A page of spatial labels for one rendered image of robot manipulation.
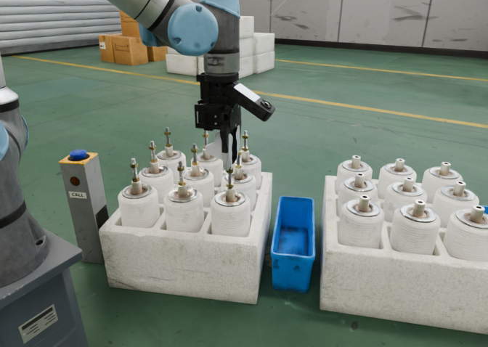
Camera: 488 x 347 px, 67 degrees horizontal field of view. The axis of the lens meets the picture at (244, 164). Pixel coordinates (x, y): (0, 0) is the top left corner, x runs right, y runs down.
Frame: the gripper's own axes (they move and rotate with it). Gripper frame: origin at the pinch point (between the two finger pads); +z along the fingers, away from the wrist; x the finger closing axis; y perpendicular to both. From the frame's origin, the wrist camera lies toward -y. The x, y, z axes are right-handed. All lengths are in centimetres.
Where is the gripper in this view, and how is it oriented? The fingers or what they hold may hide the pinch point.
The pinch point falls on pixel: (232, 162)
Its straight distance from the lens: 84.2
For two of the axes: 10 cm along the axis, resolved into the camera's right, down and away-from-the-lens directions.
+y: -9.5, -1.3, 2.8
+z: 0.0, 9.1, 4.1
